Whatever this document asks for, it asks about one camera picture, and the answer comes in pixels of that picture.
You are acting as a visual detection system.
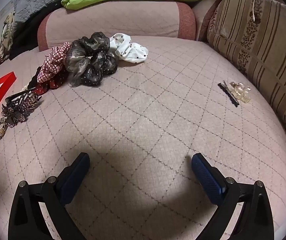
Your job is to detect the pink quilted sofa seat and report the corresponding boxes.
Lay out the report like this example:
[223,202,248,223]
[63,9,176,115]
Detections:
[0,35,286,240]

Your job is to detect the black sheer scrunchie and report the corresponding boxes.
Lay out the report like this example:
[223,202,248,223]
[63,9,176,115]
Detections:
[65,32,111,87]

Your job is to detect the dark red dotted scrunchie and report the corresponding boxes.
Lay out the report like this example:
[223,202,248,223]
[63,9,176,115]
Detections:
[34,69,68,96]

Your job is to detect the black hair claw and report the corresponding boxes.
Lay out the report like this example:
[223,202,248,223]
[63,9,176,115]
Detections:
[5,90,43,105]

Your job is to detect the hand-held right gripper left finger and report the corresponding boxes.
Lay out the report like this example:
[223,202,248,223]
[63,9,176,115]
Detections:
[8,152,91,240]

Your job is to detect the clear hair claw clip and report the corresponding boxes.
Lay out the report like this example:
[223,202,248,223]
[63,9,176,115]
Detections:
[229,81,252,103]

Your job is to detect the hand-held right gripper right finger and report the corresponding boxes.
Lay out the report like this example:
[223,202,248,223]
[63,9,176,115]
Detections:
[191,153,275,240]

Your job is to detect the pink bolster cushion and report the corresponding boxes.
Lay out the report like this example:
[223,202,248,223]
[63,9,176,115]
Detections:
[37,0,196,52]

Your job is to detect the striped floral cushion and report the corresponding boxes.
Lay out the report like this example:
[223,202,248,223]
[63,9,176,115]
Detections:
[207,0,286,160]

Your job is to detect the red checked scrunchie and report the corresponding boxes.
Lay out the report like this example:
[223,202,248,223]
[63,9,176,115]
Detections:
[36,42,72,83]

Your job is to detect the leaf print cloth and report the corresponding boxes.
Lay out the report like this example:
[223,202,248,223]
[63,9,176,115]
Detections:
[0,11,17,73]

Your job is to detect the black dotted mesh scrunchie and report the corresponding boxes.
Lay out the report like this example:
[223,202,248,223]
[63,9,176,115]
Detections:
[80,51,118,87]

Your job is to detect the white cable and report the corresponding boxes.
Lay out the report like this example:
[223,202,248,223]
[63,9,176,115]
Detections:
[252,0,265,22]

